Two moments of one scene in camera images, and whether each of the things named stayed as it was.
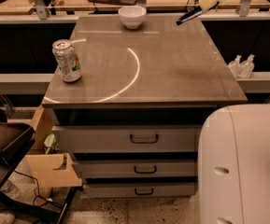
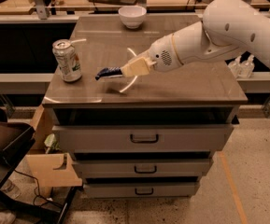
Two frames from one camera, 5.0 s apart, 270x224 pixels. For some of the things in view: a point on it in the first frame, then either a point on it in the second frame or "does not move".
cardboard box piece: [44, 174] does not move
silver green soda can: [67, 61] does not move
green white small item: [50, 144] does not move
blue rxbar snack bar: [189, 15] to [109, 72]
